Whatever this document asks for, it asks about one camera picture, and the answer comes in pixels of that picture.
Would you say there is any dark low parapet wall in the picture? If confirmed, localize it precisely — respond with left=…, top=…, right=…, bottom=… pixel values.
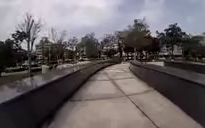
left=0, top=59, right=121, bottom=128
left=129, top=60, right=205, bottom=128

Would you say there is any grey concrete slab path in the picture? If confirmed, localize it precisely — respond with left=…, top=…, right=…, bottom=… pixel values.
left=46, top=62, right=204, bottom=128

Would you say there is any pale still water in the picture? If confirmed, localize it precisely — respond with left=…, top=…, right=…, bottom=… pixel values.
left=141, top=61, right=205, bottom=89
left=0, top=60, right=101, bottom=108

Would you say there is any bare tree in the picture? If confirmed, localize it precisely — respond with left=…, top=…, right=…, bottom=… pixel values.
left=16, top=13, right=44, bottom=76

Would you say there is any row of trees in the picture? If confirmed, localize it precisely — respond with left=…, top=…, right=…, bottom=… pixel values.
left=0, top=18, right=205, bottom=78

